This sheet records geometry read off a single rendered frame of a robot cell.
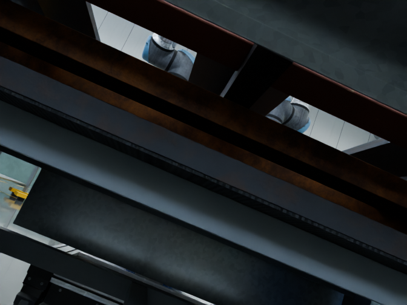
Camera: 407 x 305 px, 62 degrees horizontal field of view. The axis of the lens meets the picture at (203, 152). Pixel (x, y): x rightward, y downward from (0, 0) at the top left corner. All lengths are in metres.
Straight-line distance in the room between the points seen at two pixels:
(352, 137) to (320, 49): 12.45
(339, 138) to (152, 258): 11.68
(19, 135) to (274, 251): 0.36
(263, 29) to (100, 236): 0.94
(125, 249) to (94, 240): 0.11
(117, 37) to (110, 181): 12.13
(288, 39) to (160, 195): 0.25
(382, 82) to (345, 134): 12.31
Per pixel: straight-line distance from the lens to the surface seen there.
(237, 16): 0.45
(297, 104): 1.79
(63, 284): 1.42
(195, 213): 0.45
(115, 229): 1.21
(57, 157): 0.46
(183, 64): 1.66
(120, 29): 12.68
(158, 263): 1.22
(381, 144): 0.84
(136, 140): 0.38
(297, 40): 0.46
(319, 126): 12.44
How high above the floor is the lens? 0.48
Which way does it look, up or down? 13 degrees up
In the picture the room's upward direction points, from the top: 23 degrees clockwise
